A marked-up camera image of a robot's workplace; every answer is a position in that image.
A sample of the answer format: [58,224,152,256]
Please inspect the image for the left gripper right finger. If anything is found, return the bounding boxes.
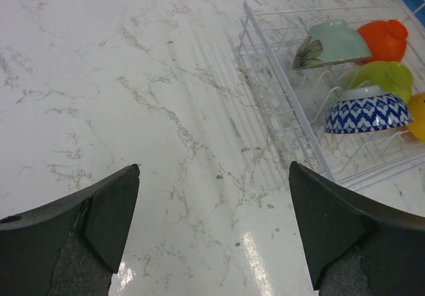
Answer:
[289,161,424,295]

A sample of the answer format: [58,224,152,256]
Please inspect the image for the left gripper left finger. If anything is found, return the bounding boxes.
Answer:
[1,165,140,295]

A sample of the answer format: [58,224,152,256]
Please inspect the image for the yellow plastic bowl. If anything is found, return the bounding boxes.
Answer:
[407,92,425,142]

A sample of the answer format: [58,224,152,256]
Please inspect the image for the red patterned glass bowl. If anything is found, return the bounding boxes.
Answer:
[325,85,413,134]

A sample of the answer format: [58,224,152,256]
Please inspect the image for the green plastic bowl underneath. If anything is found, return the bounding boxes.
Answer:
[348,61,414,104]

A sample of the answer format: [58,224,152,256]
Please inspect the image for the green ceramic bowl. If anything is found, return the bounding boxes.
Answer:
[292,20,372,70]

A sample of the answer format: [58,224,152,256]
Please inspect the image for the red plastic bowl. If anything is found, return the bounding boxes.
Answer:
[357,19,408,65]

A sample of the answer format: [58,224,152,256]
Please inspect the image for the clear plastic dish rack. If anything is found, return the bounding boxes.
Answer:
[237,0,424,189]

